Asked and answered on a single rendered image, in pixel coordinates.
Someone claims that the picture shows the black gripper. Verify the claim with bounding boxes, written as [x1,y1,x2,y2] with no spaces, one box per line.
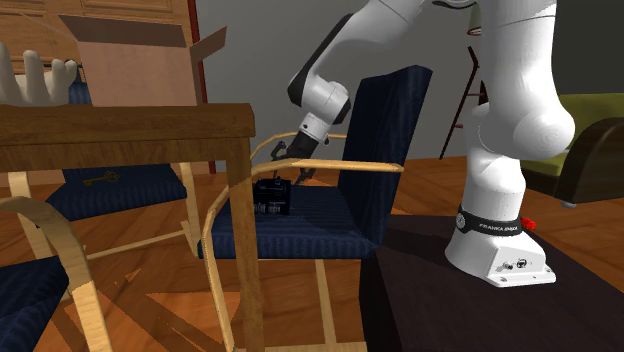
[269,129,321,188]

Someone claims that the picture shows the black box-shaped device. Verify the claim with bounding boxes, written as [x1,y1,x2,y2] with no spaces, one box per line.
[252,177,293,217]

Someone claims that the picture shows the blue armchair with wooden arms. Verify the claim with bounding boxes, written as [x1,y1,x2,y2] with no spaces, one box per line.
[0,195,114,352]
[196,65,434,352]
[6,72,202,262]

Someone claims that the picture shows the open cardboard box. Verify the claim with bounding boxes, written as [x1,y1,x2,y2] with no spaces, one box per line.
[57,13,228,108]

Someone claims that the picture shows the brown wooden table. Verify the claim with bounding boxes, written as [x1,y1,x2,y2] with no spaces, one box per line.
[0,102,267,352]

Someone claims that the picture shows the golden key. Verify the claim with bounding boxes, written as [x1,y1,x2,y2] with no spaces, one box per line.
[82,169,121,188]

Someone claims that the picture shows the dark robot stand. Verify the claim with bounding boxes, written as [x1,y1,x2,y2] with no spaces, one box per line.
[359,214,624,352]

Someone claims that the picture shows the white hand-shaped sculpture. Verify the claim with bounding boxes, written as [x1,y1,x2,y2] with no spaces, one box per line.
[0,41,80,106]

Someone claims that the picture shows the wooden panelled door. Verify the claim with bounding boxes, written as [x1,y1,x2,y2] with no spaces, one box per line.
[0,0,217,175]

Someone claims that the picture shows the green sofa with dark armrest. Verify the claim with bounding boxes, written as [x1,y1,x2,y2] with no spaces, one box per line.
[518,91,624,210]

